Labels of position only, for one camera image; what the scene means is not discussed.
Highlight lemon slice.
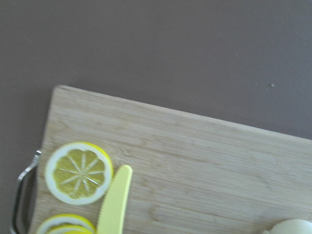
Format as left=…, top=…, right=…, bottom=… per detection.
left=44, top=142, right=114, bottom=205

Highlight stacked lemon slices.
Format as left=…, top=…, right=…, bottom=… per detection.
left=36, top=214, right=96, bottom=234

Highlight white steamed bun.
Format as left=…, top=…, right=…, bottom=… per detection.
left=262, top=219, right=312, bottom=234

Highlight wooden cutting board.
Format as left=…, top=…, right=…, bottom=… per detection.
left=29, top=85, right=312, bottom=234

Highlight yellow plastic knife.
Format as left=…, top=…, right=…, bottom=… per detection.
left=97, top=165, right=133, bottom=234

